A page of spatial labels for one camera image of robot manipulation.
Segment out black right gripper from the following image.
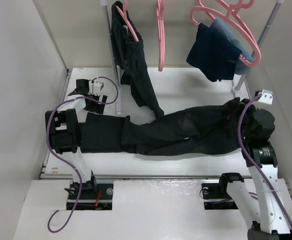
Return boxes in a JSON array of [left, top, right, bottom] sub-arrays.
[[227, 97, 260, 141]]

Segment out black trousers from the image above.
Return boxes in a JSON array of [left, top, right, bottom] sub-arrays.
[[111, 1, 164, 118], [81, 97, 244, 156]]

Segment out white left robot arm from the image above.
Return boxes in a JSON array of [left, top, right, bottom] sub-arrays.
[[45, 79, 107, 200]]

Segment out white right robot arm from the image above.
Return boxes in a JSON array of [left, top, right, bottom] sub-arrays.
[[217, 96, 292, 240]]

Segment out black trousers on hanger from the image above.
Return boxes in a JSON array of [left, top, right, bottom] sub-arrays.
[[111, 1, 164, 118]]

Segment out navy blue trousers on hanger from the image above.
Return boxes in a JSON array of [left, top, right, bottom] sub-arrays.
[[186, 23, 242, 82]]

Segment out light blue jeans on hanger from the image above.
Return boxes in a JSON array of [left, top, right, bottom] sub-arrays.
[[210, 18, 253, 75]]

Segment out pink hanger holding black trousers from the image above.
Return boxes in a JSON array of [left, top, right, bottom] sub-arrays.
[[116, 0, 139, 42]]

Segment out pink hanger holding navy trousers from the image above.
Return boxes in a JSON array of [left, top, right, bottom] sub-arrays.
[[190, 0, 261, 68]]

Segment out pink hanger holding blue jeans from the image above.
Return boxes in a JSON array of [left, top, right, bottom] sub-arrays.
[[190, 0, 261, 67]]

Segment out empty pink hanger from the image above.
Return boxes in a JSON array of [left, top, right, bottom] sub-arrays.
[[156, 0, 165, 72]]

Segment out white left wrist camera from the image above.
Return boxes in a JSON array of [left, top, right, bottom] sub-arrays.
[[89, 79, 104, 96]]

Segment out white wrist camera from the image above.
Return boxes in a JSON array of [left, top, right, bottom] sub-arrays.
[[254, 89, 273, 109], [89, 79, 104, 96]]

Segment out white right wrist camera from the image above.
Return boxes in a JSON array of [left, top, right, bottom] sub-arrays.
[[254, 89, 273, 109]]

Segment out grey clothes rack frame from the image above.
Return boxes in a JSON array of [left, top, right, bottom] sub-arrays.
[[100, 0, 284, 115]]

